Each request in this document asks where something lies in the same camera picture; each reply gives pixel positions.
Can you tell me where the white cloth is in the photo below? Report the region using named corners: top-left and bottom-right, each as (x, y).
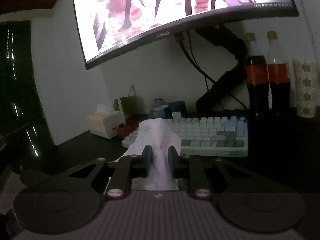
top-left (123, 119), bottom-right (182, 191)

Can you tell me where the white blue mechanical keyboard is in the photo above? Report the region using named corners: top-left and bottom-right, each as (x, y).
top-left (122, 114), bottom-right (248, 157)

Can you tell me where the red box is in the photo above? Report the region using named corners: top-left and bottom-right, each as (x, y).
top-left (117, 120), bottom-right (139, 138)

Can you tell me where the wooden tissue box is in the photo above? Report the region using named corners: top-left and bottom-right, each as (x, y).
top-left (87, 104), bottom-right (125, 139)

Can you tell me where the dark teal mug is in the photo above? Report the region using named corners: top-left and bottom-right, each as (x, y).
top-left (168, 101), bottom-right (187, 118)

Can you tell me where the green paper bag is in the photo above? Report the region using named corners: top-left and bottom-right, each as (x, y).
top-left (120, 85), bottom-right (144, 119)

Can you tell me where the left cola bottle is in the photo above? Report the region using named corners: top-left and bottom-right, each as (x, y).
top-left (245, 33), bottom-right (269, 116)

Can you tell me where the cola bottle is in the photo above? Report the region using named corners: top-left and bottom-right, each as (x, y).
top-left (245, 33), bottom-right (269, 116)
top-left (267, 31), bottom-right (291, 113)

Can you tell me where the right cola bottle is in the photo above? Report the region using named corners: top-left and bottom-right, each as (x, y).
top-left (267, 31), bottom-right (291, 113)

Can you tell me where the curved computer monitor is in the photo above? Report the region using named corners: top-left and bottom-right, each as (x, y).
top-left (73, 0), bottom-right (299, 69)

